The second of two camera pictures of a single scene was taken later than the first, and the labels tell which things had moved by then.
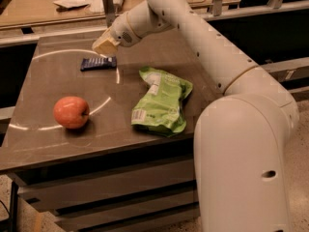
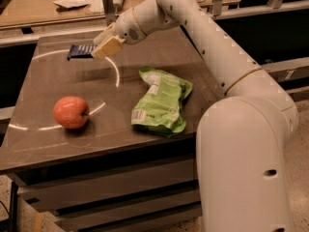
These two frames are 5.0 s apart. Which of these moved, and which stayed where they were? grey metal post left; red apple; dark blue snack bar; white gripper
Moved: dark blue snack bar
Stayed: grey metal post left; white gripper; red apple
